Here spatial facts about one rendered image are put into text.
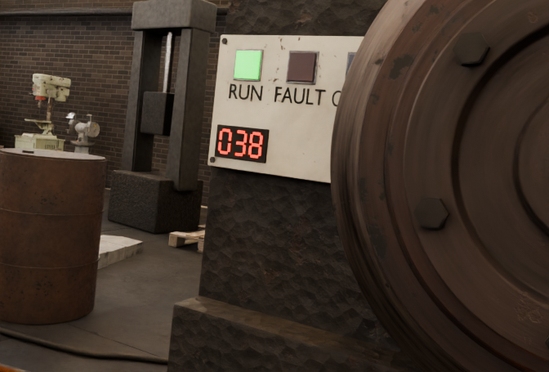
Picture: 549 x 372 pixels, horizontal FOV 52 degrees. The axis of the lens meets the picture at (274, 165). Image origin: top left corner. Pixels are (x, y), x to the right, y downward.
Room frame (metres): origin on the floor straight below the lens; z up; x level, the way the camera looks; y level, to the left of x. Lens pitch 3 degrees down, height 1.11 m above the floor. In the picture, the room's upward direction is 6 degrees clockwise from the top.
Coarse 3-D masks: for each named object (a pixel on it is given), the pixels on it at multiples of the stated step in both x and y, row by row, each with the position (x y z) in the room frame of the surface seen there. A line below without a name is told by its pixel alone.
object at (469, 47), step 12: (468, 36) 0.41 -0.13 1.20; (480, 36) 0.40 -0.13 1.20; (456, 48) 0.41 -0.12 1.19; (468, 48) 0.41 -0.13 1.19; (480, 48) 0.40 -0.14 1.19; (468, 60) 0.41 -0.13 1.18; (480, 60) 0.40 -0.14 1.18; (420, 204) 0.42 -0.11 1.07; (432, 204) 0.41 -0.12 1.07; (444, 204) 0.42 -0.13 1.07; (420, 216) 0.42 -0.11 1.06; (432, 216) 0.41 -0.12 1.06; (444, 216) 0.41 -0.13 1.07
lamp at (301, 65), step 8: (296, 56) 0.72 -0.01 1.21; (304, 56) 0.71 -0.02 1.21; (312, 56) 0.71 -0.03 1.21; (288, 64) 0.72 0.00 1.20; (296, 64) 0.72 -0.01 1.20; (304, 64) 0.71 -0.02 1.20; (312, 64) 0.71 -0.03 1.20; (288, 72) 0.72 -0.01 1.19; (296, 72) 0.72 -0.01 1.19; (304, 72) 0.71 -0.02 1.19; (312, 72) 0.71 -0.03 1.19; (288, 80) 0.72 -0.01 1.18; (296, 80) 0.72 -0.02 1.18; (304, 80) 0.71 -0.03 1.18; (312, 80) 0.71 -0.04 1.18
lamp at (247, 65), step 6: (240, 54) 0.76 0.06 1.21; (246, 54) 0.75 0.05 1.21; (252, 54) 0.75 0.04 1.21; (258, 54) 0.74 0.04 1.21; (240, 60) 0.76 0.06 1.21; (246, 60) 0.75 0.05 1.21; (252, 60) 0.75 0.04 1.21; (258, 60) 0.74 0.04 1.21; (240, 66) 0.76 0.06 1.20; (246, 66) 0.75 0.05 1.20; (252, 66) 0.75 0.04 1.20; (258, 66) 0.75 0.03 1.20; (234, 72) 0.76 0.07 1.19; (240, 72) 0.76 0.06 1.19; (246, 72) 0.75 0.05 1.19; (252, 72) 0.75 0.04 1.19; (258, 72) 0.75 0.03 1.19; (252, 78) 0.75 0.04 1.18
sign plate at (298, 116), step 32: (224, 64) 0.78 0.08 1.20; (320, 64) 0.71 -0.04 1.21; (224, 96) 0.77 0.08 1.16; (256, 96) 0.75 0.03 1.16; (288, 96) 0.73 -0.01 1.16; (320, 96) 0.71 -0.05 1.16; (224, 128) 0.77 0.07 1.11; (256, 128) 0.74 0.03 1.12; (288, 128) 0.72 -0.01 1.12; (320, 128) 0.70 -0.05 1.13; (224, 160) 0.77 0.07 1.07; (256, 160) 0.74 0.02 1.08; (288, 160) 0.72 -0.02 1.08; (320, 160) 0.70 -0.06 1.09
